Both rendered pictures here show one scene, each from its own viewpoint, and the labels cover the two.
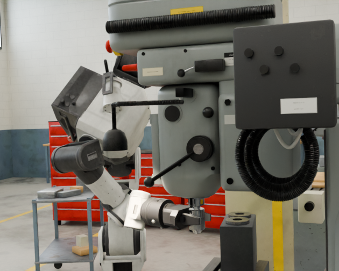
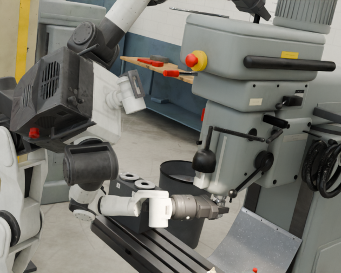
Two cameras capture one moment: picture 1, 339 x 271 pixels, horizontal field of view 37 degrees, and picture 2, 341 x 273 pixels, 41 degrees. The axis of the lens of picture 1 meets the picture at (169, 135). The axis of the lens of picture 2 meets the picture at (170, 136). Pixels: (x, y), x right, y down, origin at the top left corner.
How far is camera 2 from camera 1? 1.72 m
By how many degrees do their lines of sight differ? 63
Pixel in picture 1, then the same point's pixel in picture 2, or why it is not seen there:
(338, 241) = (318, 208)
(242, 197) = not seen: outside the picture
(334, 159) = not seen: hidden behind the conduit
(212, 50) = (290, 86)
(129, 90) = (113, 80)
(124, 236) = (33, 222)
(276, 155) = (297, 160)
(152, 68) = (256, 98)
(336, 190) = not seen: hidden behind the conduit
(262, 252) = not seen: outside the picture
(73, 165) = (103, 178)
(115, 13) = (248, 45)
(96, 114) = (101, 112)
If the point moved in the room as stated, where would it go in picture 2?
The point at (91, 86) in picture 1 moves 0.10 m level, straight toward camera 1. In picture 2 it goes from (85, 76) to (113, 83)
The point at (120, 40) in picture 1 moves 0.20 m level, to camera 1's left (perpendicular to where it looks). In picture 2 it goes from (246, 72) to (217, 76)
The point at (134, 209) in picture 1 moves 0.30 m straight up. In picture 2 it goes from (165, 210) to (181, 124)
